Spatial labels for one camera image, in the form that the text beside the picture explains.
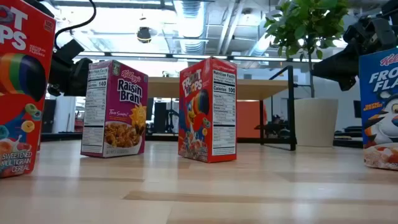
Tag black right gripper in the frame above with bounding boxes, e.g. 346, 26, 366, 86
312, 29, 398, 92

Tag blue Frosted Flakes cereal box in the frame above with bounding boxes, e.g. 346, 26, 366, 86
358, 47, 398, 171

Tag purple Raisin Bran cereal box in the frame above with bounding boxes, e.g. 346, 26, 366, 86
80, 59, 149, 159

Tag red Froot Loops cereal box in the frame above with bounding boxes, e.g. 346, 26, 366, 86
178, 57, 238, 164
0, 0, 57, 179

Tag wooden shelf black metal legs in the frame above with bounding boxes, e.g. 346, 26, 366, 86
147, 64, 299, 152

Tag white round column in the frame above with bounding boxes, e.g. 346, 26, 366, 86
52, 95, 78, 134

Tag dark curtain panel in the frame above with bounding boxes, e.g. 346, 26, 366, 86
41, 98, 57, 134

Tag green leafy plant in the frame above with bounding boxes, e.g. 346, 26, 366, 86
263, 0, 349, 99

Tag white plant pot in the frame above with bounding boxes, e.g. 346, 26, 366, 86
294, 98, 340, 147

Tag black office desk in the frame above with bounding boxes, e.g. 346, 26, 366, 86
334, 126, 363, 141

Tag long linear light strip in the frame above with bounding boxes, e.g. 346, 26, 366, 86
54, 50, 321, 63

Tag black computer monitor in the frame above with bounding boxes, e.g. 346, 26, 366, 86
146, 97, 155, 121

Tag black computer tower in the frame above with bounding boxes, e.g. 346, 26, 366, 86
154, 101, 169, 133

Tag orange partition panel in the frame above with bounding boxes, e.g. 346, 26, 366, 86
236, 100, 265, 139

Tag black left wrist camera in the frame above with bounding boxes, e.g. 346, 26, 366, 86
53, 38, 86, 63

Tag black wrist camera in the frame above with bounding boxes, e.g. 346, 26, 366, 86
343, 14, 389, 47
53, 38, 86, 63

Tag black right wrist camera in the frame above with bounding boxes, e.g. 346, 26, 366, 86
343, 14, 389, 47

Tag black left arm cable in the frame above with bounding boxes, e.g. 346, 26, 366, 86
53, 0, 98, 50

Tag black dome camera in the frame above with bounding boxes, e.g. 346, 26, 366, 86
136, 26, 152, 44

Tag silver ventilation duct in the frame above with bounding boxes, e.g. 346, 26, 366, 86
174, 0, 206, 54

